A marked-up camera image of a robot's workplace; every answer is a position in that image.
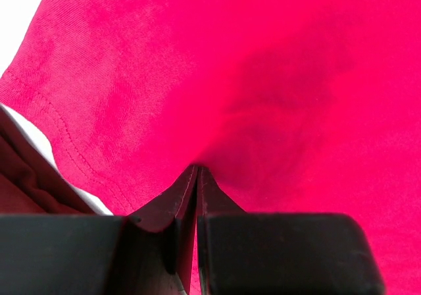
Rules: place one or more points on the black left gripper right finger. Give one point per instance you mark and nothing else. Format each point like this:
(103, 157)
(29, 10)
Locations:
(279, 253)

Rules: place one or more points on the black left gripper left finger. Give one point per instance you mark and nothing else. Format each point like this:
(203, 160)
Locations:
(147, 252)

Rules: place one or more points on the crimson red t-shirt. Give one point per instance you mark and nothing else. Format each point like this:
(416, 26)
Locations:
(294, 105)

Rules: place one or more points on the dark maroon folded t-shirt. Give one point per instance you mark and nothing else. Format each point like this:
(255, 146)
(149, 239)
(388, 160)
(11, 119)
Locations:
(29, 184)

